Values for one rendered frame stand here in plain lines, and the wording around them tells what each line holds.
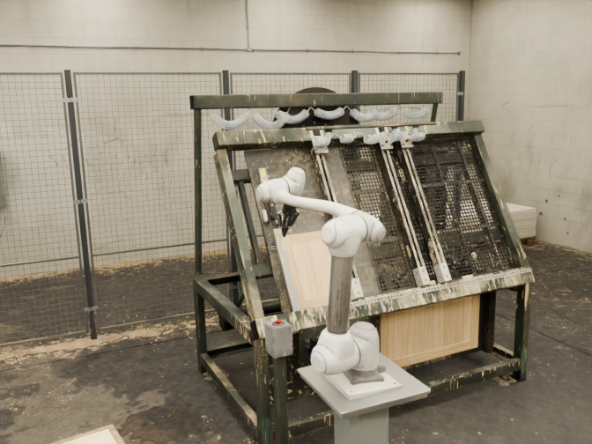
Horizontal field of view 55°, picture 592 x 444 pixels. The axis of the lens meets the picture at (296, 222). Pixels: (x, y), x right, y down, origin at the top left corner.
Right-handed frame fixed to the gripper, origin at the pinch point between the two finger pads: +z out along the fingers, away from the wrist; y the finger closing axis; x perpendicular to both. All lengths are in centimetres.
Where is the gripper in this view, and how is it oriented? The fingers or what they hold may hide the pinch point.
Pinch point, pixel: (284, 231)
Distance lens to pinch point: 327.6
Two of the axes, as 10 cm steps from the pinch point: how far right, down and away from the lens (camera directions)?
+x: 2.7, 6.1, -7.4
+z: -1.8, 7.9, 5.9
